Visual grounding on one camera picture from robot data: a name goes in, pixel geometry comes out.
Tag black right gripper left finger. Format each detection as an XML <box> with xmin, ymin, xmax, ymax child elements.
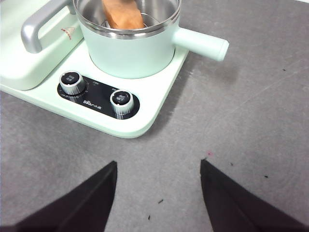
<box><xmin>0</xmin><ymin>160</ymin><xmax>118</xmax><ymax>232</ymax></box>

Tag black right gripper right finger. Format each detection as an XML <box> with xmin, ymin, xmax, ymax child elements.
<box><xmin>200</xmin><ymin>158</ymin><xmax>309</xmax><ymax>232</ymax></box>

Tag brown potato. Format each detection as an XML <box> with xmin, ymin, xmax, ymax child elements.
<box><xmin>101</xmin><ymin>0</ymin><xmax>145</xmax><ymax>30</ymax></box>

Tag silver control knob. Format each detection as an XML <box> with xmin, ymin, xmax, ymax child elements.
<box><xmin>59</xmin><ymin>70</ymin><xmax>87</xmax><ymax>95</ymax></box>
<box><xmin>110</xmin><ymin>89</ymin><xmax>135</xmax><ymax>115</ymax></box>

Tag green breakfast machine base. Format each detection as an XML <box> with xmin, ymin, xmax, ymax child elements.
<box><xmin>0</xmin><ymin>0</ymin><xmax>190</xmax><ymax>139</ymax></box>

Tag green hinged griddle cover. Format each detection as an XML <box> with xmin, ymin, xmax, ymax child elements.
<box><xmin>0</xmin><ymin>0</ymin><xmax>85</xmax><ymax>91</ymax></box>

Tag green pot with side handle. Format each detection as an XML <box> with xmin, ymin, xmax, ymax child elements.
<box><xmin>73</xmin><ymin>0</ymin><xmax>230</xmax><ymax>80</ymax></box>

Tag silver griddle cover handle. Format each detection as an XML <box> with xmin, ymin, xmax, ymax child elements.
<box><xmin>20</xmin><ymin>0</ymin><xmax>73</xmax><ymax>54</ymax></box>

